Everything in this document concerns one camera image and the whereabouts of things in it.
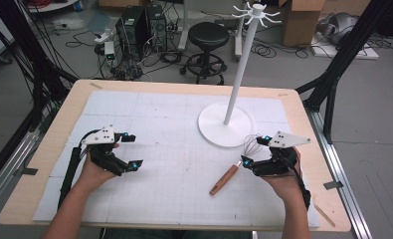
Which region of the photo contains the white hook stand rack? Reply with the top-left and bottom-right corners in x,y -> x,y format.
197,1 -> 283,148

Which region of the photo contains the white metal post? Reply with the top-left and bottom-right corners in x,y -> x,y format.
177,0 -> 191,53

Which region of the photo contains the grey rounded device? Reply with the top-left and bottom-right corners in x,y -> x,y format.
317,12 -> 360,46

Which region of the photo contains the person's left hand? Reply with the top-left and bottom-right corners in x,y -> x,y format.
74,142 -> 121,192

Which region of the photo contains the round white table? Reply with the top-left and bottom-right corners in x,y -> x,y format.
26,0 -> 82,14

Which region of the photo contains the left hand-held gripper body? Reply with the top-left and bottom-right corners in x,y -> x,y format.
80,123 -> 127,177

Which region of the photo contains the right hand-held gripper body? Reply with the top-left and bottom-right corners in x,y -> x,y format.
251,130 -> 312,177

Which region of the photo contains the tall cardboard box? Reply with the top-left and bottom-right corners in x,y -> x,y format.
281,0 -> 326,48

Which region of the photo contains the black sleeved cable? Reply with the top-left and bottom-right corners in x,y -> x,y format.
278,153 -> 312,211
57,129 -> 100,211

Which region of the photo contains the white flat board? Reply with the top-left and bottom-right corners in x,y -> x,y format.
308,32 -> 381,62

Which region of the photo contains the black tape piece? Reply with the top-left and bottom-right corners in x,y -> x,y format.
322,180 -> 345,191
19,166 -> 40,177

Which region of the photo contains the aluminium rail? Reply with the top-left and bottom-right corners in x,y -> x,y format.
303,108 -> 374,239
0,128 -> 42,218

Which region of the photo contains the white grid mat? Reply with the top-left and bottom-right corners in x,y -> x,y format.
32,90 -> 321,230

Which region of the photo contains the black metal frame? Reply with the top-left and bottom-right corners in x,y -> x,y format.
0,0 -> 80,133
295,0 -> 393,145

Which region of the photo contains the black round stool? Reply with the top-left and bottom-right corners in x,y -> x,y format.
179,21 -> 231,86

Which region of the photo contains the slim black computer tower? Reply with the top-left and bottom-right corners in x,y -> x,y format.
145,3 -> 169,53

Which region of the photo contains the large black computer tower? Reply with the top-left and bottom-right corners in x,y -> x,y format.
114,5 -> 149,63

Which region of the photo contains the white power adapter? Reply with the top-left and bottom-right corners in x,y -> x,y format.
102,41 -> 116,62

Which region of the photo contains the wooden-handled wire whisk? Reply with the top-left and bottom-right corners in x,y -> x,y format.
209,133 -> 269,197

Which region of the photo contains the person's right hand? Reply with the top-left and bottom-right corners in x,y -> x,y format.
261,147 -> 307,201

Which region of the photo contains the white power strip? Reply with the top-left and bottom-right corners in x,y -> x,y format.
94,27 -> 117,45

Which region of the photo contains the wide cardboard box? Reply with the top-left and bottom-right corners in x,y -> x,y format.
322,0 -> 373,17

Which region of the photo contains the coiled black cable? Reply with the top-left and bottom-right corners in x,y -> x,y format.
249,42 -> 279,60
158,50 -> 184,65

